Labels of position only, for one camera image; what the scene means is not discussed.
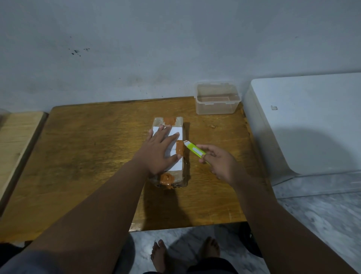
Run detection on green utility knife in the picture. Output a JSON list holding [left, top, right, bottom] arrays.
[[183, 140, 211, 165]]

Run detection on clear plastic container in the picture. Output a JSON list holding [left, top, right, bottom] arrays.
[[194, 81, 243, 116]]

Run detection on white appliance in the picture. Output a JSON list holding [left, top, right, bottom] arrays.
[[244, 72, 361, 186]]

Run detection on person's right hand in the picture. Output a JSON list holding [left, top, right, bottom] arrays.
[[196, 144, 246, 187]]

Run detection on light wooden bench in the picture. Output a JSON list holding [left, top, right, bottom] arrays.
[[0, 111, 49, 215]]

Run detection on person's left forearm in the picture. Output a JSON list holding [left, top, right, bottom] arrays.
[[15, 159, 150, 274]]

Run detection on grey sleeve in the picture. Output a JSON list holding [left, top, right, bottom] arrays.
[[0, 248, 67, 274]]

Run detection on person's right foot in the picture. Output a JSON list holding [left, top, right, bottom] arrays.
[[197, 236, 221, 261]]

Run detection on dark shorts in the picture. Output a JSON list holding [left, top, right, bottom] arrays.
[[142, 256, 241, 274]]

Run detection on taped parcel with white label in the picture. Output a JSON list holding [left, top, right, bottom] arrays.
[[149, 116, 190, 190]]

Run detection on person's left hand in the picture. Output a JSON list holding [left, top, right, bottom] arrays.
[[137, 125, 184, 176]]

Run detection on person's left foot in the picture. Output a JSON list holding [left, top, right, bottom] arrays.
[[150, 239, 170, 274]]

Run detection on person's foot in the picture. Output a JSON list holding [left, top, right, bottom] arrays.
[[197, 236, 221, 261], [150, 239, 170, 274]]

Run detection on person's right forearm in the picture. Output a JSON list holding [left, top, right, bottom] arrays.
[[228, 173, 359, 274]]

